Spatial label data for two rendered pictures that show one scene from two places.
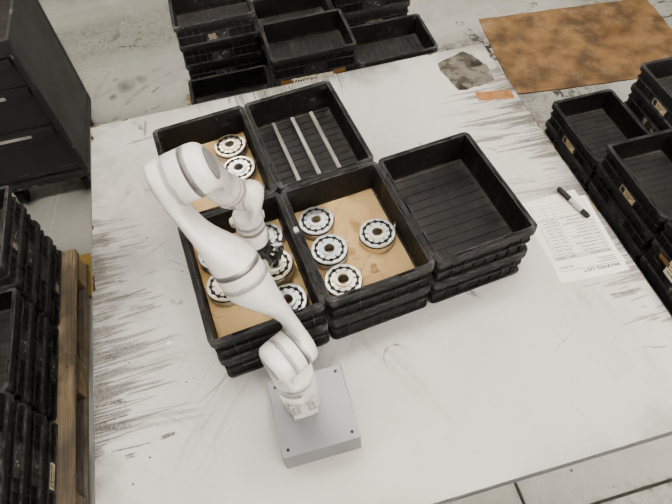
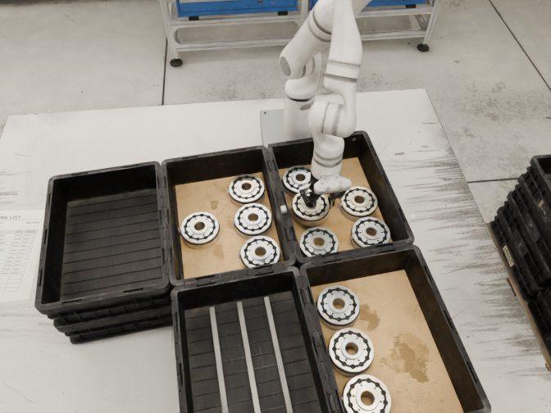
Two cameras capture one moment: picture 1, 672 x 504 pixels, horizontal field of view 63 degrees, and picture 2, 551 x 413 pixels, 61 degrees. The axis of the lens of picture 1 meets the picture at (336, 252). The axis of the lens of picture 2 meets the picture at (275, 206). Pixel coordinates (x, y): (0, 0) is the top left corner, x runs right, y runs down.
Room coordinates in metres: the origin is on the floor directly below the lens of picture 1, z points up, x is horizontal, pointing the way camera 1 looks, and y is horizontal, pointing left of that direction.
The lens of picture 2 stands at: (1.58, 0.14, 1.89)
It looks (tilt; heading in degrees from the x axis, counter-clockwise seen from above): 54 degrees down; 185
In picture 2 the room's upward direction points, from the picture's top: straight up
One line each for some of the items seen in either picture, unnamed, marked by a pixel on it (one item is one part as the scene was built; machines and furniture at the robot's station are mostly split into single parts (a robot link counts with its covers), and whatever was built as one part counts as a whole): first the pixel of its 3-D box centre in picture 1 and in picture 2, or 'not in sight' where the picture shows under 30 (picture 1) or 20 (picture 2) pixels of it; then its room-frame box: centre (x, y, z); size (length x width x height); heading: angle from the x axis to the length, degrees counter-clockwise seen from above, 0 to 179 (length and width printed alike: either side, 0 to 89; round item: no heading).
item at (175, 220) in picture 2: (354, 239); (225, 221); (0.89, -0.05, 0.87); 0.40 x 0.30 x 0.11; 16
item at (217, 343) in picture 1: (248, 264); (334, 192); (0.81, 0.23, 0.92); 0.40 x 0.30 x 0.02; 16
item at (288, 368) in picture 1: (288, 362); (301, 71); (0.47, 0.12, 1.04); 0.09 x 0.09 x 0.17; 37
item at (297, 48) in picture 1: (311, 74); not in sight; (2.27, 0.04, 0.37); 0.40 x 0.30 x 0.45; 100
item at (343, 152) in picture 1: (307, 145); (250, 369); (1.28, 0.06, 0.87); 0.40 x 0.30 x 0.11; 16
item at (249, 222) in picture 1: (248, 206); (326, 132); (0.82, 0.19, 1.14); 0.09 x 0.07 x 0.15; 78
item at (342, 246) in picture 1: (329, 249); (252, 219); (0.87, 0.02, 0.86); 0.10 x 0.10 x 0.01
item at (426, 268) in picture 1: (353, 228); (223, 210); (0.89, -0.05, 0.92); 0.40 x 0.30 x 0.02; 16
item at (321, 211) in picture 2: (273, 264); (310, 204); (0.83, 0.17, 0.88); 0.10 x 0.10 x 0.01
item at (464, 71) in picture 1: (465, 69); not in sight; (1.77, -0.57, 0.71); 0.22 x 0.19 x 0.01; 10
